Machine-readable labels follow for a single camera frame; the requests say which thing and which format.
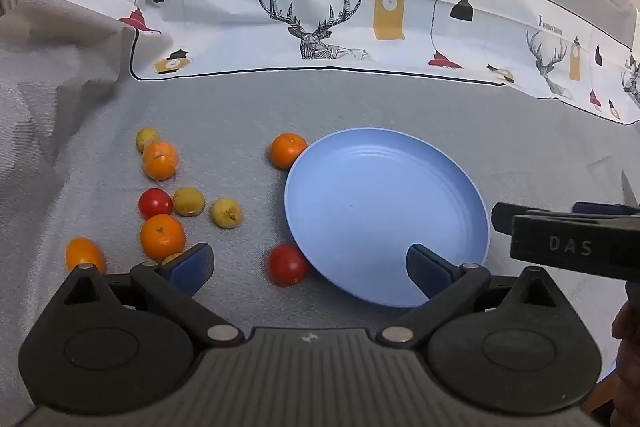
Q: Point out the red tomato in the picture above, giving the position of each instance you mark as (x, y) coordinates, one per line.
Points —
(155, 203)
(287, 264)

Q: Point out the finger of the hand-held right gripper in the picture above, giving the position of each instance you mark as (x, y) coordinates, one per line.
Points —
(565, 247)
(600, 208)

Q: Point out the person's right hand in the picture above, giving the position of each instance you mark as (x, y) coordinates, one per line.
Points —
(630, 357)

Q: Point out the blue plate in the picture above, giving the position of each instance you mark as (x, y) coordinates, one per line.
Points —
(380, 207)

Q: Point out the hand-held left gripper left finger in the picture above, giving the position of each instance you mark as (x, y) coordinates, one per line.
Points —
(192, 267)

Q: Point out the grey cloth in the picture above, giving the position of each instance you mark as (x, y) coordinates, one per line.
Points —
(350, 102)

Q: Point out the tangerine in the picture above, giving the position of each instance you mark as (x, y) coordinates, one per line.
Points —
(162, 235)
(160, 162)
(85, 253)
(288, 151)

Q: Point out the yellow-green plum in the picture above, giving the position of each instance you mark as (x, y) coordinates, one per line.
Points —
(188, 201)
(171, 259)
(146, 138)
(226, 213)

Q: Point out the white printed cloth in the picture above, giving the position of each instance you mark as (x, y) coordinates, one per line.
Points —
(225, 32)

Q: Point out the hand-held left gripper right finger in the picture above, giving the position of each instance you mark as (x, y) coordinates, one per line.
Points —
(430, 274)

